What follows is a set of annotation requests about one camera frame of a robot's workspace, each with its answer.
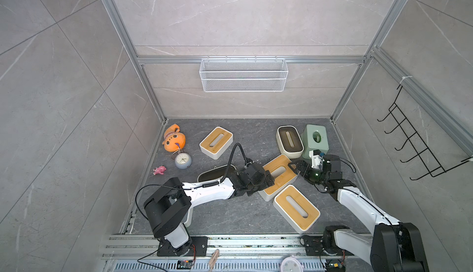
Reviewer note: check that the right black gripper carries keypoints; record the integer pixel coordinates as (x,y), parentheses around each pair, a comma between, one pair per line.
(308,167)

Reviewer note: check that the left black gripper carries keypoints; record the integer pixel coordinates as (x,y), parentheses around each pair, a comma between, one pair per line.
(266,184)

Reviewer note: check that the large bamboo lid tissue box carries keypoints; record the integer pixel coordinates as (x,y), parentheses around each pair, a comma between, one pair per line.
(283,176)

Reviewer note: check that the green tissue box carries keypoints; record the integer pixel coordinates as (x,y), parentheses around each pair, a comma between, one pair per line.
(314,137)

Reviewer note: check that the small bamboo lid tissue box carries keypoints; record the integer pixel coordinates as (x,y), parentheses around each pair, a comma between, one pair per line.
(216,142)

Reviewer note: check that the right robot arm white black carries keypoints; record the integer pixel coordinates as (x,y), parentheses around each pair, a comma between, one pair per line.
(394,246)

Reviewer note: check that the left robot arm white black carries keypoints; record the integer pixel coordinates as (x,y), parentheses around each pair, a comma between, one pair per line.
(166,208)

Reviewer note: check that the front bamboo lid tissue box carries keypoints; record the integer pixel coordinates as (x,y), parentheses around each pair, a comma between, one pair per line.
(296,209)

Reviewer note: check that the grey lid white tissue box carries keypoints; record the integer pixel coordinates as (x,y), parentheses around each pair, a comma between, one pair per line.
(187,220)

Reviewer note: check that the cream box dark lid back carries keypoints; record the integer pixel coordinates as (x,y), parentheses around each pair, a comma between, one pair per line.
(289,142)

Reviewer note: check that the cream box dark lid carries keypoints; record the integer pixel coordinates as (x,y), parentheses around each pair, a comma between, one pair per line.
(216,173)
(289,142)

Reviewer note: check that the cream box dark lid left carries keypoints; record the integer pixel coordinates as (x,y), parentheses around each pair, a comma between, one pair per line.
(216,173)

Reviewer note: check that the pink round object front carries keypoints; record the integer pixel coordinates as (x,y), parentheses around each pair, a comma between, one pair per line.
(291,264)

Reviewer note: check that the small grey alarm clock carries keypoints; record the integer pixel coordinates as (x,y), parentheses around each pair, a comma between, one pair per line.
(183,161)

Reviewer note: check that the orange plush toy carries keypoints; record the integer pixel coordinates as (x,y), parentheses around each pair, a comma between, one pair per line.
(174,139)

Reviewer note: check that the small pink toy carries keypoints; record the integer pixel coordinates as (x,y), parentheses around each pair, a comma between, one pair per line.
(159,170)

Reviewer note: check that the small circuit board front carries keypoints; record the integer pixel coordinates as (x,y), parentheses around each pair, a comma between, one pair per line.
(185,264)

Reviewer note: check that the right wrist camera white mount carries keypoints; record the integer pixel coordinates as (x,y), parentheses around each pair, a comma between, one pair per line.
(316,157)

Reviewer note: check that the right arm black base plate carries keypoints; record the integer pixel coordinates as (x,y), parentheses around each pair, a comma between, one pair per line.
(313,246)

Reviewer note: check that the wooden brush handle front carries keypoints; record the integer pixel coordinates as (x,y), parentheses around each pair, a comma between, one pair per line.
(213,260)

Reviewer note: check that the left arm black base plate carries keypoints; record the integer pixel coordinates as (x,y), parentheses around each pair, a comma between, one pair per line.
(196,245)

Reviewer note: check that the black wire hook rack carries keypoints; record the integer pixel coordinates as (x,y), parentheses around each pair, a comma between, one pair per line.
(413,138)

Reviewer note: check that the white wire mesh basket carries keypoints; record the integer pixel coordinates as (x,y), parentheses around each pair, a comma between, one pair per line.
(243,75)

